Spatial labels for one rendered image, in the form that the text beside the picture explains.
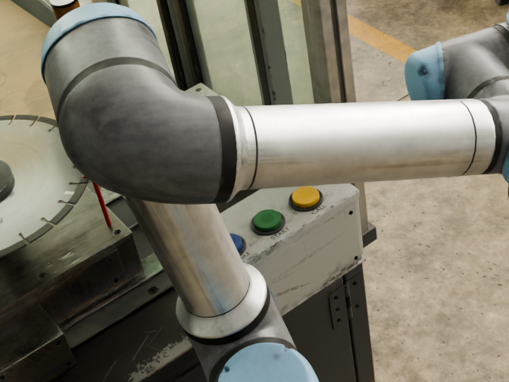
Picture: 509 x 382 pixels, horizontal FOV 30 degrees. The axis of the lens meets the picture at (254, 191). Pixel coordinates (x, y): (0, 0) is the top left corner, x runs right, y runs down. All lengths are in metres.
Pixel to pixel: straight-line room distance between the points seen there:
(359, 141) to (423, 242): 1.73
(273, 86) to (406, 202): 1.33
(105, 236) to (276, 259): 0.29
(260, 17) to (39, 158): 0.42
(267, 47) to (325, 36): 0.12
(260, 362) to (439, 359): 1.26
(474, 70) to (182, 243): 0.36
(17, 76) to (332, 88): 0.95
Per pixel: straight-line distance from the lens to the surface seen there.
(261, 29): 1.37
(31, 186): 1.47
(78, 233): 1.51
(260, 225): 1.35
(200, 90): 1.65
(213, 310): 1.11
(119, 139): 0.80
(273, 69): 1.41
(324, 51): 1.30
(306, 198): 1.38
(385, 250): 2.57
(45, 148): 1.53
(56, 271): 1.46
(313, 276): 1.44
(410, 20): 3.46
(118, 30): 0.90
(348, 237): 1.44
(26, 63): 2.16
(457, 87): 1.02
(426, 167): 0.90
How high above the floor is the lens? 1.83
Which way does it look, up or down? 41 degrees down
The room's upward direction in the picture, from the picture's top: 11 degrees counter-clockwise
